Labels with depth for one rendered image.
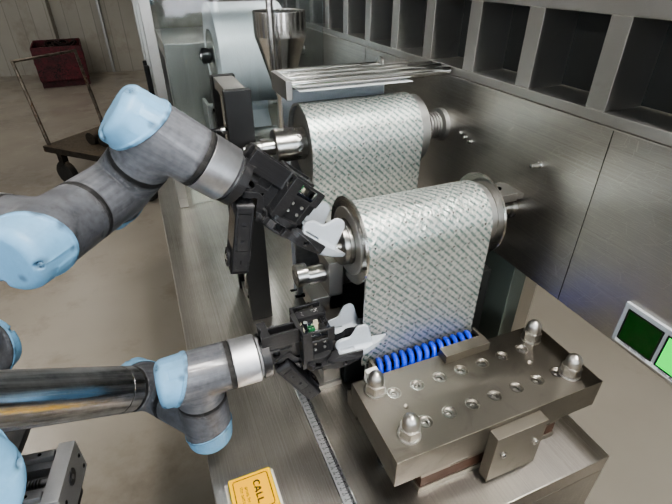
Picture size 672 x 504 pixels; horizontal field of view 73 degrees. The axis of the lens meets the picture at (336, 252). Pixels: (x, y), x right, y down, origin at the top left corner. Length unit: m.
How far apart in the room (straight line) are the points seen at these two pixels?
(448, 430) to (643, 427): 1.70
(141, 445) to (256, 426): 1.24
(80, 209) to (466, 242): 0.57
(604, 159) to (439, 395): 0.44
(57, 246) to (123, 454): 1.67
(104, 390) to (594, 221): 0.77
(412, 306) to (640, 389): 1.86
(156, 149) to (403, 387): 0.53
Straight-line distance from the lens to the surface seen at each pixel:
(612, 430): 2.32
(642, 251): 0.76
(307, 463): 0.87
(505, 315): 1.02
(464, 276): 0.84
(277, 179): 0.61
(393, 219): 0.71
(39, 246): 0.51
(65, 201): 0.55
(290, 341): 0.72
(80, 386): 0.74
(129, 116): 0.55
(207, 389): 0.71
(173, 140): 0.55
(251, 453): 0.89
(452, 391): 0.82
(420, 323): 0.85
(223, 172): 0.57
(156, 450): 2.09
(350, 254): 0.71
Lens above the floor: 1.63
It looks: 32 degrees down
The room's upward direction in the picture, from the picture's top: straight up
